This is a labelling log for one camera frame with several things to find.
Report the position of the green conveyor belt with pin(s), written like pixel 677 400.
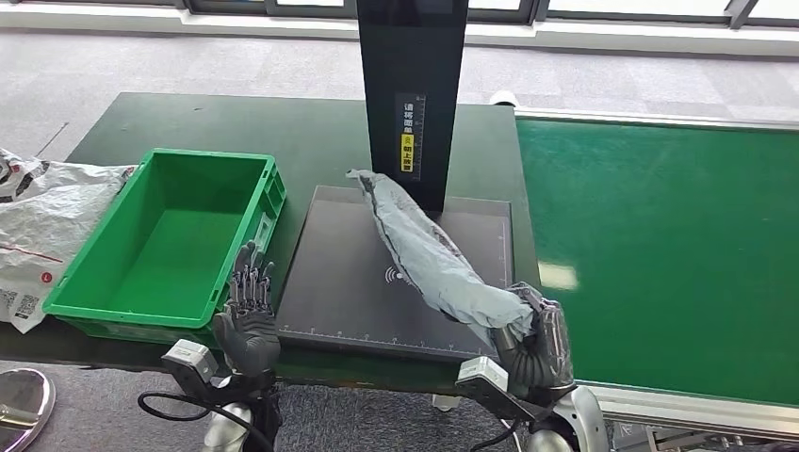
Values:
pixel 655 249

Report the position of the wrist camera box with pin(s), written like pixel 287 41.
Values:
pixel 484 377
pixel 187 359

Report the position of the grey parcel bag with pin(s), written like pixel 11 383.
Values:
pixel 431 256

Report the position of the white conveyor roller cap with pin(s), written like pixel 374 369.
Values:
pixel 502 98

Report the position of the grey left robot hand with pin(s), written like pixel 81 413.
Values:
pixel 248 337

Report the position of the round chrome disc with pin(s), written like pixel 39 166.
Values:
pixel 22 405

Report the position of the aluminium conveyor frame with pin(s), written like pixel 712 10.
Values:
pixel 686 412

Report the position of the white table foot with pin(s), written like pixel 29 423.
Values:
pixel 446 402

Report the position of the green plastic crate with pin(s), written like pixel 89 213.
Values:
pixel 168 249

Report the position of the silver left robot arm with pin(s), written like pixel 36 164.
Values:
pixel 228 430

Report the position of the large white printed bag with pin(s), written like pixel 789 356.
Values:
pixel 44 218

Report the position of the dark green table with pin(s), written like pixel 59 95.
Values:
pixel 249 125

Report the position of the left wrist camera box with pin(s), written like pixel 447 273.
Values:
pixel 187 359

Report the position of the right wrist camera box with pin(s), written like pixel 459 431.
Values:
pixel 484 377

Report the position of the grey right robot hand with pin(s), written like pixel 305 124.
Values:
pixel 543 355

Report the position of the black inbound scanning machine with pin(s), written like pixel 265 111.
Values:
pixel 349 287

